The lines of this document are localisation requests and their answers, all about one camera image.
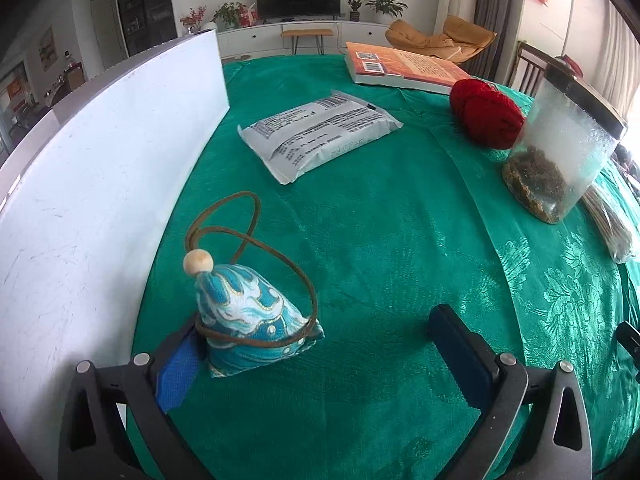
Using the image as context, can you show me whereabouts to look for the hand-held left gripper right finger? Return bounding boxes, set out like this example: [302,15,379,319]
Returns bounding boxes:
[427,304,593,480]

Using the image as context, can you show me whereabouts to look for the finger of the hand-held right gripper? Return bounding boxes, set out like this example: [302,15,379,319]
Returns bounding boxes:
[617,321,640,361]

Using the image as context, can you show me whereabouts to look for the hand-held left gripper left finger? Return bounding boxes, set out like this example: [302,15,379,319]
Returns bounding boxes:
[57,317,216,480]

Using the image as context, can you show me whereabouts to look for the blue sachet with brown cord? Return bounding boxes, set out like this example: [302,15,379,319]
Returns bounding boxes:
[182,191,325,378]

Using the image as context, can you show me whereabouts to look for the plastic wrapped stick bundle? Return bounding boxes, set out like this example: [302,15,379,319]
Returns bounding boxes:
[580,180,640,264]

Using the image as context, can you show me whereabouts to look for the green patterned tablecloth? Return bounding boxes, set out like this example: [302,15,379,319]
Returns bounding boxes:
[125,52,640,480]

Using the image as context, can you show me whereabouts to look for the clear jar with black lid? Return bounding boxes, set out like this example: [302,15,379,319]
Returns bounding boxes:
[501,57,628,225]

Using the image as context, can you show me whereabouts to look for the white board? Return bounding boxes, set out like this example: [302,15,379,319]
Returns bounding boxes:
[0,29,231,480]

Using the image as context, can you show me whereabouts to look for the red yarn ball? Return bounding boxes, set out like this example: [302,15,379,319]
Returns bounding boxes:
[448,79,526,151]

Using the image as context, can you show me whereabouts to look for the white printed packet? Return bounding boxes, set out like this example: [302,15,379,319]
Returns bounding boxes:
[237,89,405,186]

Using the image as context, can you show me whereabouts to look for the dark wooden chair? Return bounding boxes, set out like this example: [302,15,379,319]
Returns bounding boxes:
[505,41,551,98]

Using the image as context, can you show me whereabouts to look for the orange book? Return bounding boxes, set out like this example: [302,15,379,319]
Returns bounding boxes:
[344,41,473,96]

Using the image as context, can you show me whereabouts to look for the orange lounge chair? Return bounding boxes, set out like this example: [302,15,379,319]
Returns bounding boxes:
[385,15,497,64]

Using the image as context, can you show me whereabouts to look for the white low cabinet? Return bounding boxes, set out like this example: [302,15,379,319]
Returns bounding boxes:
[217,17,396,60]

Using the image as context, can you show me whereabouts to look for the grey curtain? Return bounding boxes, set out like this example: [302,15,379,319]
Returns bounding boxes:
[472,0,523,78]

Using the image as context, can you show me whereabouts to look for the white door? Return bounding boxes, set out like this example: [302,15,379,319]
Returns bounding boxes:
[90,0,123,70]

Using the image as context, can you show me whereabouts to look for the wooden bench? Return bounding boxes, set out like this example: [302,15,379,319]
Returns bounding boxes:
[280,28,335,56]

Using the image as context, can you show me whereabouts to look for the large leafy potted plant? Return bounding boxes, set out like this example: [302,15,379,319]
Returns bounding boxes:
[365,0,408,17]

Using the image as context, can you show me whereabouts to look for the red flowers in vase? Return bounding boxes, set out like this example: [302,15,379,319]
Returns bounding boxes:
[180,6,207,33]

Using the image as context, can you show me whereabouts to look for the green bushy potted plant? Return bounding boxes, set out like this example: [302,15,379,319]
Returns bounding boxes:
[212,2,246,28]

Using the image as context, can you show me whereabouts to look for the dark bookshelf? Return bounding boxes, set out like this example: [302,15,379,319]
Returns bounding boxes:
[114,0,178,58]

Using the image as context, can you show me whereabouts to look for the wall picture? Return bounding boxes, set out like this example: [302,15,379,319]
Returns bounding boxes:
[39,26,55,72]

